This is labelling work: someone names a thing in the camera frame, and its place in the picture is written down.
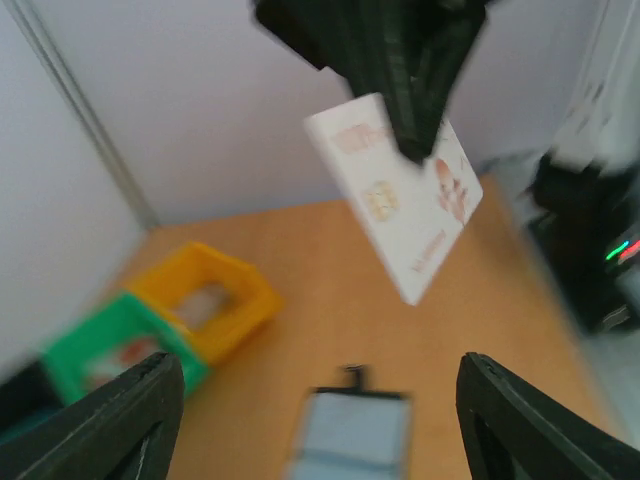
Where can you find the green plastic bin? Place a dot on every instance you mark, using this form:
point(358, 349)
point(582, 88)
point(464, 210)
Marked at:
point(109, 341)

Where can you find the yellow plastic bin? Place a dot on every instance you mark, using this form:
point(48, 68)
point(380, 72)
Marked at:
point(254, 301)

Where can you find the white card with red print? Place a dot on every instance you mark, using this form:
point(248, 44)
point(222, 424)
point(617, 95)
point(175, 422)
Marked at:
point(412, 214)

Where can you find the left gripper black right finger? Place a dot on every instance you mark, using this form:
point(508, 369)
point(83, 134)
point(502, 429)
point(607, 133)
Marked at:
point(512, 430)

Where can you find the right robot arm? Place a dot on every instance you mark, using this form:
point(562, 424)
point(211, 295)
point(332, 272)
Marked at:
point(584, 182)

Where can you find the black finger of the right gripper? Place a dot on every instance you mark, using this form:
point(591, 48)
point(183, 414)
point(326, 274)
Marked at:
point(449, 31)
point(379, 64)

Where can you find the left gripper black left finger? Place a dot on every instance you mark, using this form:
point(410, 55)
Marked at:
point(125, 429)

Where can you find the black plastic bin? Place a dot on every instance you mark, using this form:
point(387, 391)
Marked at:
point(28, 397)

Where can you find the red patterned card stack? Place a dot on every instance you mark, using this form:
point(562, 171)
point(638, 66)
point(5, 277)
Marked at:
point(107, 366)

